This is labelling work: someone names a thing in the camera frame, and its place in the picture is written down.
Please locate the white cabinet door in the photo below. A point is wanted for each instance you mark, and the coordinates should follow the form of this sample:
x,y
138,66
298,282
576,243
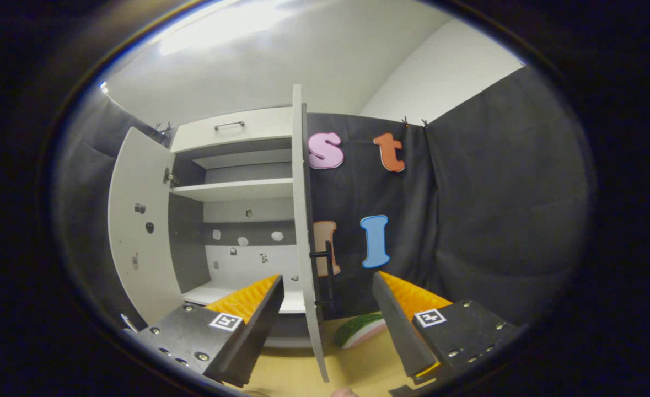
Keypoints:
x,y
298,220
137,220

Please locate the white cabinet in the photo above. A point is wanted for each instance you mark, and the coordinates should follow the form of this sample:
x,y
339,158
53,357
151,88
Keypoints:
x,y
236,259

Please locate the watermelon slice toy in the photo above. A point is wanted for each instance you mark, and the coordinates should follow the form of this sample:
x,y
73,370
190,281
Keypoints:
x,y
358,331

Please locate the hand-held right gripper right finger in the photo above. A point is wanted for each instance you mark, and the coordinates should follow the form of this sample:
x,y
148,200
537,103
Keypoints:
x,y
399,331

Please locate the metal door hinge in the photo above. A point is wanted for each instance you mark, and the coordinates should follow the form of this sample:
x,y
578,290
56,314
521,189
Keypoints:
x,y
168,176

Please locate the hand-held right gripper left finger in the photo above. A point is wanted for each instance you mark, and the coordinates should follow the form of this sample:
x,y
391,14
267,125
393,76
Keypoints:
x,y
258,331

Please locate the white cabinet shelf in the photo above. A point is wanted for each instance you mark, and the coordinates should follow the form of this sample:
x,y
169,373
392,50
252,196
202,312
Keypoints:
x,y
236,190

